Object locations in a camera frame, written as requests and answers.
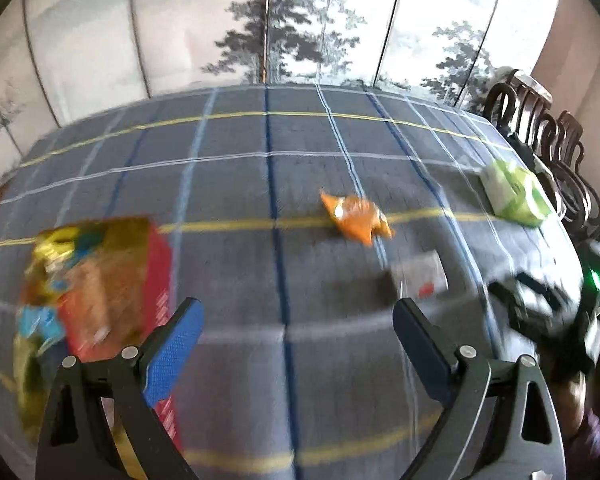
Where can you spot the orange snack packet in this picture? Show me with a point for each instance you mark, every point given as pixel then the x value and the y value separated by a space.
pixel 355 217

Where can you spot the green tissue pack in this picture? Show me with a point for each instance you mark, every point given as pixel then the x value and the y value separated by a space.
pixel 515 195

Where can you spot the light blue snack packet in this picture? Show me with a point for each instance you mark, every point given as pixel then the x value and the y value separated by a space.
pixel 37 325

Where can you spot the painted folding screen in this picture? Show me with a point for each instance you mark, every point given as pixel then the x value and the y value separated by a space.
pixel 280 25

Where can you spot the clear packet with red piece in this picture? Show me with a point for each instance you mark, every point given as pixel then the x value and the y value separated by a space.
pixel 422 275

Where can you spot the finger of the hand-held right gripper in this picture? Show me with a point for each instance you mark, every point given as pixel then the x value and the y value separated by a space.
pixel 517 310
pixel 545 287

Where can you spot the person's right hand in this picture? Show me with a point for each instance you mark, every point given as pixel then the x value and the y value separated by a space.
pixel 570 400

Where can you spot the dark cloth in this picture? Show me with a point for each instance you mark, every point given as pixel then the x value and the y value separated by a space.
pixel 527 150

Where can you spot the dark wooden chair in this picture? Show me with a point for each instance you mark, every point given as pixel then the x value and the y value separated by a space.
pixel 520 105
pixel 575 170

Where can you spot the red and gold tin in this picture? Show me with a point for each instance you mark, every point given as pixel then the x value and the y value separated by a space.
pixel 125 280

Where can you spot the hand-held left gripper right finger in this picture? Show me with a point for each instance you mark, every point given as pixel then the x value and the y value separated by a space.
pixel 420 345

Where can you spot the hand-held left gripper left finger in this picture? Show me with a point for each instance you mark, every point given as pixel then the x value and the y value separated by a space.
pixel 175 350

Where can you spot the plaid tablecloth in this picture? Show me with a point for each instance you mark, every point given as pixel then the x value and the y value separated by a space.
pixel 305 170

